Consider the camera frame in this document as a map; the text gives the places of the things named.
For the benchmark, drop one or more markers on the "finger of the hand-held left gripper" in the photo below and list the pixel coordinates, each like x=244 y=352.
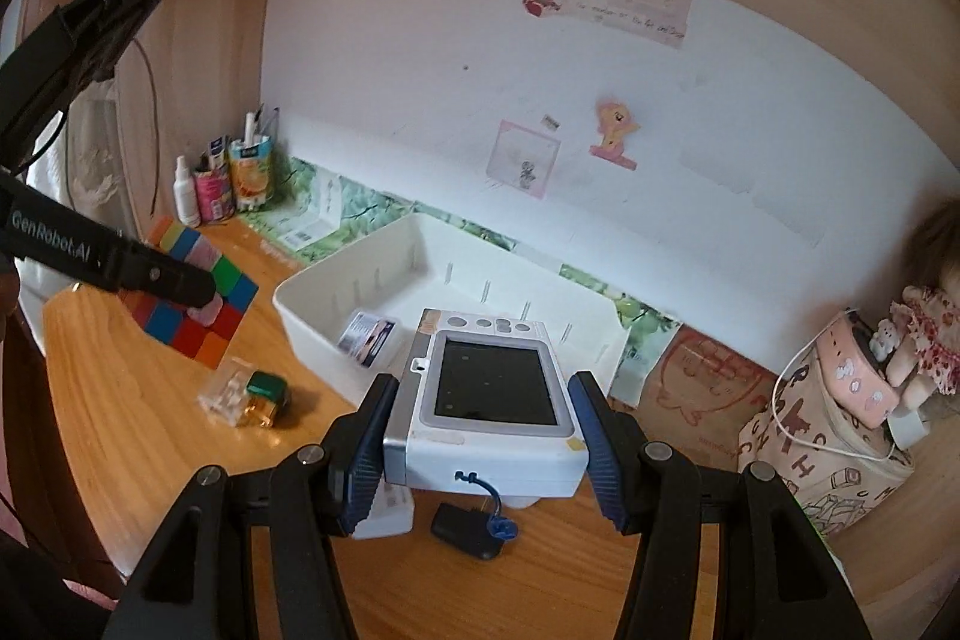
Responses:
x=75 y=40
x=172 y=281

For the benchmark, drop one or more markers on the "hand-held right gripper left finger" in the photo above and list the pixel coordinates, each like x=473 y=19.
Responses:
x=367 y=452

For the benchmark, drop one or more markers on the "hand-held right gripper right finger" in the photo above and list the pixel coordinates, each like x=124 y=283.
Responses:
x=600 y=452

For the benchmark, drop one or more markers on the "multicolour puzzle cube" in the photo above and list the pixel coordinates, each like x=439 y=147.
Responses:
x=225 y=276

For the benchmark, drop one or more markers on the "white charger plug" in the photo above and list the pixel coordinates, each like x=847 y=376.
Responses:
x=391 y=512

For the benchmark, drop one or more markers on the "clear box with blue label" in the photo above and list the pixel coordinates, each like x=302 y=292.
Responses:
x=367 y=336

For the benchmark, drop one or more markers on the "small black case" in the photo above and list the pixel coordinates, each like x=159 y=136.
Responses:
x=465 y=527

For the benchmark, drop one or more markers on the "clear bag of white pieces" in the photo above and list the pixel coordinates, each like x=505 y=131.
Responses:
x=225 y=394

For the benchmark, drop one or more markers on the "white handheld game console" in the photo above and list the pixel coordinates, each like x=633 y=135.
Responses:
x=487 y=392

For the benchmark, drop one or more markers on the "white plastic storage bin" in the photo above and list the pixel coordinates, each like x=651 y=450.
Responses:
x=450 y=265

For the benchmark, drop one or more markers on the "white lace curtain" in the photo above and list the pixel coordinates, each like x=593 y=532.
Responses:
x=94 y=168

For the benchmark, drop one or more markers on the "white spray bottle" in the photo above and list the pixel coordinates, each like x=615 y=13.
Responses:
x=185 y=190

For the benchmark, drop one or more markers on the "pink can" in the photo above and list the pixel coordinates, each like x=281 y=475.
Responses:
x=214 y=194

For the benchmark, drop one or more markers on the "brown cardboard with drawing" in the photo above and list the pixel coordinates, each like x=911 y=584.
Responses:
x=697 y=377

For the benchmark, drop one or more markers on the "blue tube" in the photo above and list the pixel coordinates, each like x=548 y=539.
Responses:
x=216 y=149

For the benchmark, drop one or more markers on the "white carton box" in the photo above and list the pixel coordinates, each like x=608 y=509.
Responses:
x=319 y=205

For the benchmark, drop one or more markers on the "white marker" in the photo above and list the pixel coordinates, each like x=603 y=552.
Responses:
x=248 y=126

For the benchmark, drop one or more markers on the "green grape patterned paper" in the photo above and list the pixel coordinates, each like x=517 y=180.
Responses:
x=375 y=209

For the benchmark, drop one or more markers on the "printed fabric bag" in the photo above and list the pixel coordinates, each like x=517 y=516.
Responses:
x=817 y=452

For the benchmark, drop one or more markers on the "pink round box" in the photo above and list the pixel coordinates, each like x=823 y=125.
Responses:
x=855 y=377

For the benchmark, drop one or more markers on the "pink note paper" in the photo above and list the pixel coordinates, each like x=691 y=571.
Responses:
x=523 y=159

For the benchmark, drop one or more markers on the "small white bear toy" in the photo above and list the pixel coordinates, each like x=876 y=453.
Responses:
x=883 y=340

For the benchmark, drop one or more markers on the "white power adapter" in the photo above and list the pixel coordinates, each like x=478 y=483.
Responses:
x=907 y=426

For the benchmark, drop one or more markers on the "small white label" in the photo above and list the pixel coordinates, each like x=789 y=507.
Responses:
x=551 y=120

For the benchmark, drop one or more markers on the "brown haired rag doll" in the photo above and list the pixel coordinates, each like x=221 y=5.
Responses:
x=934 y=325

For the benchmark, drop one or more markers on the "handwritten paper strip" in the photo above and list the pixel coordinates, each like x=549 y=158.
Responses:
x=630 y=6

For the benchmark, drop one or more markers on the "yellow pony wall sticker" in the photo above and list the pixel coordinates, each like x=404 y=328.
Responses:
x=615 y=134

